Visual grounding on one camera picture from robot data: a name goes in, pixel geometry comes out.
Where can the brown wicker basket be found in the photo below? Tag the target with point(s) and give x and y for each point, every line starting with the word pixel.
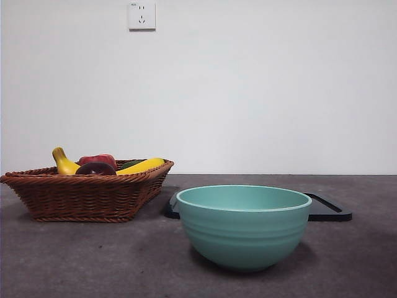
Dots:
pixel 80 198

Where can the curved yellow banana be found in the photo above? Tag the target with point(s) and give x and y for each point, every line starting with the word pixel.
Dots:
pixel 63 164

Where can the dark purple plum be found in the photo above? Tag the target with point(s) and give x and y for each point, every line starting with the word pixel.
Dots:
pixel 93 170

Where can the red apple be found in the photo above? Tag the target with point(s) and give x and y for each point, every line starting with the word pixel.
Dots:
pixel 96 158

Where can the white wall socket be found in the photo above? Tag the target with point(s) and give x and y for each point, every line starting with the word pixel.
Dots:
pixel 142 15

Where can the dark rectangular tray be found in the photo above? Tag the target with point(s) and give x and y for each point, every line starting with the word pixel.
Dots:
pixel 332 214

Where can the dark green vegetable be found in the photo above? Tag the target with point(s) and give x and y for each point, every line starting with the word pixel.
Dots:
pixel 128 163

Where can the teal bowl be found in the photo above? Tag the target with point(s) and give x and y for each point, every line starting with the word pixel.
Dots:
pixel 245 236

